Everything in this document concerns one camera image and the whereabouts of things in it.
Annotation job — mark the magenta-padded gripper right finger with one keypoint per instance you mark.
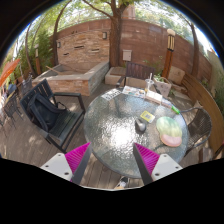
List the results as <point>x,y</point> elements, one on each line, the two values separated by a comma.
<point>163,165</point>

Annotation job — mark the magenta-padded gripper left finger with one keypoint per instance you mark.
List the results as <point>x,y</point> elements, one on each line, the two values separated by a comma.
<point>58,165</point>

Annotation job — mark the grey and black computer mouse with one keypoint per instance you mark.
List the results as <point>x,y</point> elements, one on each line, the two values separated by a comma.
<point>140,125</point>

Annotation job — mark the round green and pink mouse pad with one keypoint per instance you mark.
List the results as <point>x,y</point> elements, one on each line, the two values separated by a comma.
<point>169,130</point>

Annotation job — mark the dark slatted armchair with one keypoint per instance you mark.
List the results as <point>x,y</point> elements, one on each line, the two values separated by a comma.
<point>68,125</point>

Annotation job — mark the yellow printed card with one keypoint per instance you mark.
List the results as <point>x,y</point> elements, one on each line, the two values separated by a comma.
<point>147,116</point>

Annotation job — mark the dark wicker chair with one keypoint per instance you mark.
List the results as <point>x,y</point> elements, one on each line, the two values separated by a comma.
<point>200,128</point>

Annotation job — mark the black backpack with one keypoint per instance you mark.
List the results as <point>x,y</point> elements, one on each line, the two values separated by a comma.
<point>45,111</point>

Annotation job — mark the small green packet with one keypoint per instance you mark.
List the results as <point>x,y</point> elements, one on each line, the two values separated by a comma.
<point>175,110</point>

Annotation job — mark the pale blue booklet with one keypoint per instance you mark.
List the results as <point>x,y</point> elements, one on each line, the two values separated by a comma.
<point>166,102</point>

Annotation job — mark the black metal chairs group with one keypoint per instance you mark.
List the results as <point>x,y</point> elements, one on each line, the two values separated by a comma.
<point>13,105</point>

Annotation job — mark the curved wooden bench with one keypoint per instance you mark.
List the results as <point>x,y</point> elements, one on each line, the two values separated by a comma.
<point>206,103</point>

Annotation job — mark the white square planter with plant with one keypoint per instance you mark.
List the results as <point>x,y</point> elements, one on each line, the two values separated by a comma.
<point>163,87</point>

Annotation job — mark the colourful printed sheet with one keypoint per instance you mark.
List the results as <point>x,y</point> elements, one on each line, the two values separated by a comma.
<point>133,91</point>

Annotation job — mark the clear plastic cup with straw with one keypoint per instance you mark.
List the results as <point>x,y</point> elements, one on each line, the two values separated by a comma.
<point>149,86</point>

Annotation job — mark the raised stone basin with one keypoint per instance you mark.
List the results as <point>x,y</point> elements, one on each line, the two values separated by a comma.
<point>75,83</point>

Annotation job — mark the black and white printed sign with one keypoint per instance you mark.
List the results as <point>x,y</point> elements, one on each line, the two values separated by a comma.
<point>111,94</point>

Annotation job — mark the beige stone block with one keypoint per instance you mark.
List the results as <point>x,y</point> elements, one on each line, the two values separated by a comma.
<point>176,75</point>

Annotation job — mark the dark wooden slat-back chair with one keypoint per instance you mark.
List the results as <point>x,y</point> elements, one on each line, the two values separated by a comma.
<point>138,70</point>

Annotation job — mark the orange parasol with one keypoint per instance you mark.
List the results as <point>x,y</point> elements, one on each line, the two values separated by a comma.
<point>8,70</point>

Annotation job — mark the slim dark tree trunk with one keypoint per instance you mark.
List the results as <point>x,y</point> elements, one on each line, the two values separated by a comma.
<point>195,53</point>

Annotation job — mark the thin curved tree trunk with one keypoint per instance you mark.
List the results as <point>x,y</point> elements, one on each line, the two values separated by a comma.
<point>56,40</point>

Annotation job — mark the thick forked tree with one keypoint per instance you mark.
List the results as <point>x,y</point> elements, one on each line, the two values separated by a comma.
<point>115,36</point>

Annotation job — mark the wooden garden lamp post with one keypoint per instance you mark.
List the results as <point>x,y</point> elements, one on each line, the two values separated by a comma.
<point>168,56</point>

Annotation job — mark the grey wall-mounted box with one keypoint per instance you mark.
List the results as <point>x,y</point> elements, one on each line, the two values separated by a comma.
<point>127,55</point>

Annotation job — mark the black wall lamp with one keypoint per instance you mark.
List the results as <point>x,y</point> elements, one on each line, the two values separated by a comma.
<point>58,44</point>
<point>104,35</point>

